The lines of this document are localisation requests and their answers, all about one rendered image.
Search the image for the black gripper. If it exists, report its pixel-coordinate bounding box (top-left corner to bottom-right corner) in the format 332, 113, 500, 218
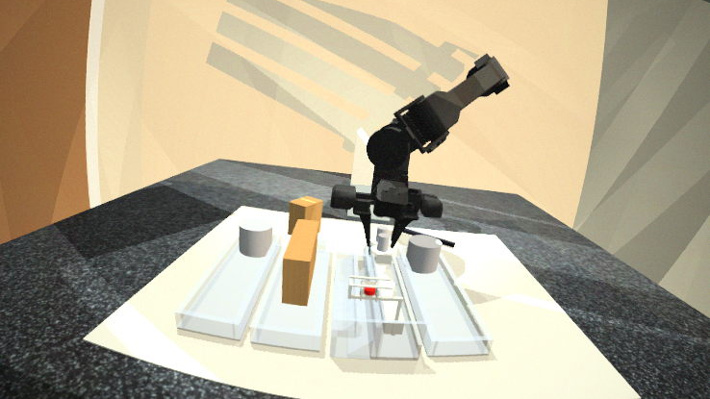
330, 163, 443, 249

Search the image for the orange rectangular block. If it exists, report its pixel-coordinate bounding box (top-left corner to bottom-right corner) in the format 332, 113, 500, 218
282, 236, 315, 307

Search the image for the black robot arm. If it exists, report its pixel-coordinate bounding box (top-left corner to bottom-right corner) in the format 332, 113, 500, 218
367, 53, 509, 220

